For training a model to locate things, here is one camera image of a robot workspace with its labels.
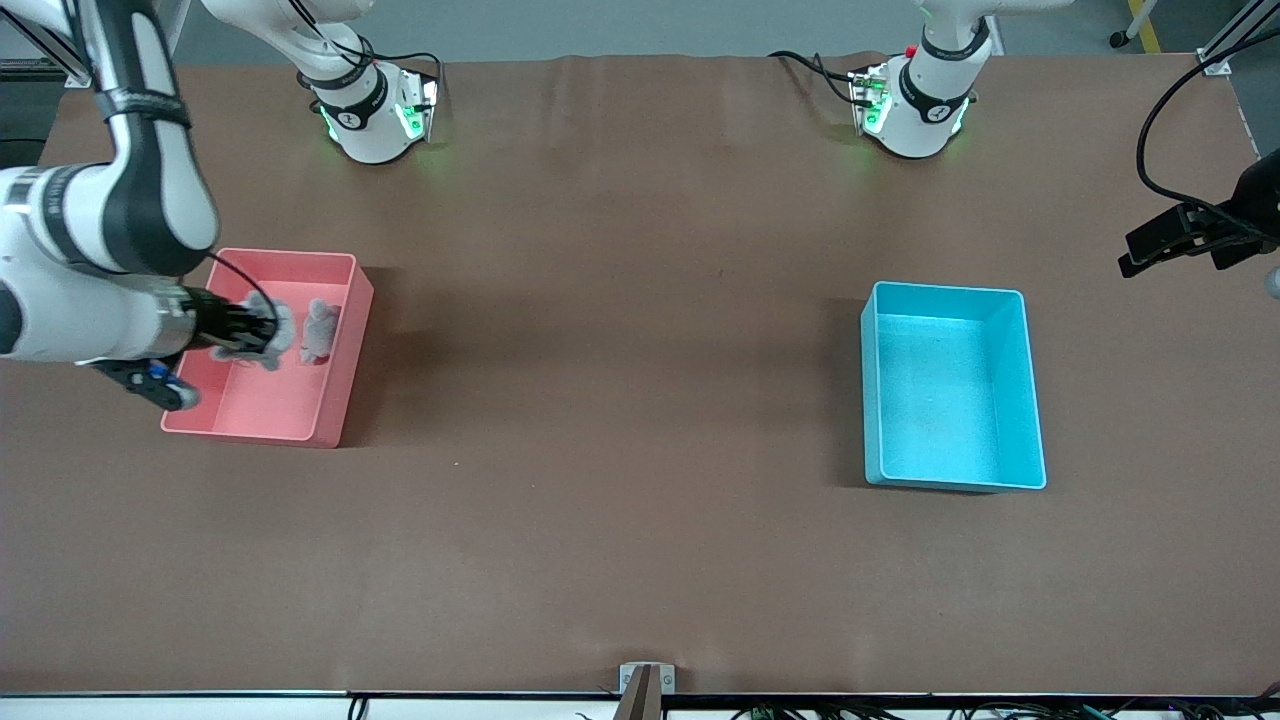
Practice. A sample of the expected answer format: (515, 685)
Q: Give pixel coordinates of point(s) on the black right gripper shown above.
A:
(217, 322)

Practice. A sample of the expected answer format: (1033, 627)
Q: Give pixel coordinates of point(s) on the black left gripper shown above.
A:
(1252, 203)

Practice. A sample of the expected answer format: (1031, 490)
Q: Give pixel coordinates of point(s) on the grey plush animal toy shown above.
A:
(318, 335)
(284, 330)

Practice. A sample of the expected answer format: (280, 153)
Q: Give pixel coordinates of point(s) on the arm base connector plate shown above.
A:
(870, 100)
(418, 110)

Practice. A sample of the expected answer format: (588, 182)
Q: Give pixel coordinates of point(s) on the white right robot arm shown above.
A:
(160, 200)

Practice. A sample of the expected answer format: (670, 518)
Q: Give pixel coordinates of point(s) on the pink plastic box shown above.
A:
(280, 410)

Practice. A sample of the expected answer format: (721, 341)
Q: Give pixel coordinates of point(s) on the light blue plastic box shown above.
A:
(940, 400)

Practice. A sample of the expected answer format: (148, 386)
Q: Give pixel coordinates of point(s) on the black caster wheel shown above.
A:
(1118, 39)

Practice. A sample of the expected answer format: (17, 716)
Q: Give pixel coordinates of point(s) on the brown table cover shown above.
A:
(640, 550)

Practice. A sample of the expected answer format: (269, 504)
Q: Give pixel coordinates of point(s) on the aluminium frame post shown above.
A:
(1215, 62)
(75, 73)

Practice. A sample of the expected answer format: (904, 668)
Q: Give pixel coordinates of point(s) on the table edge rail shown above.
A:
(200, 708)

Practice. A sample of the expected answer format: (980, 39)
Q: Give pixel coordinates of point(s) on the grey metal table bracket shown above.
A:
(647, 690)

